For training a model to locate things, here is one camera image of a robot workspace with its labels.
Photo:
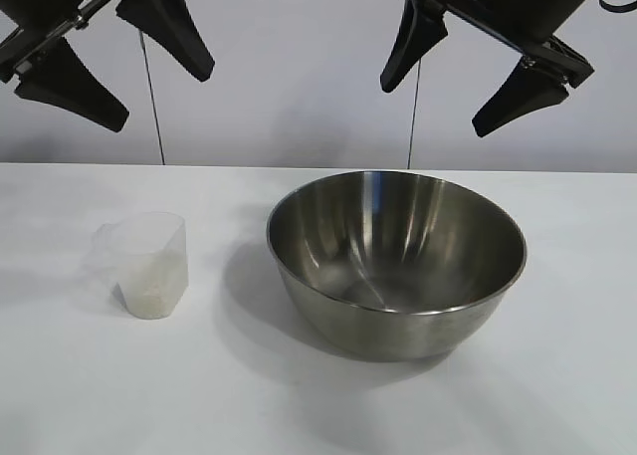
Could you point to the clear plastic measuring cup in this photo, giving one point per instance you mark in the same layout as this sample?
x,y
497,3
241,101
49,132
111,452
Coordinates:
x,y
159,236

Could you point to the white rice grains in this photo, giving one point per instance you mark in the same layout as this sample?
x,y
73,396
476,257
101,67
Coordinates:
x,y
154,291

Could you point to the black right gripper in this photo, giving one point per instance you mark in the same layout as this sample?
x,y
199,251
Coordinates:
x,y
502,2

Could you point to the stainless steel mixing bowl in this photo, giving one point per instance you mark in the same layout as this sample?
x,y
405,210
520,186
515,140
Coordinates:
x,y
398,325

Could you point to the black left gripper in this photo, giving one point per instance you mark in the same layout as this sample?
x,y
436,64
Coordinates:
x,y
55,7

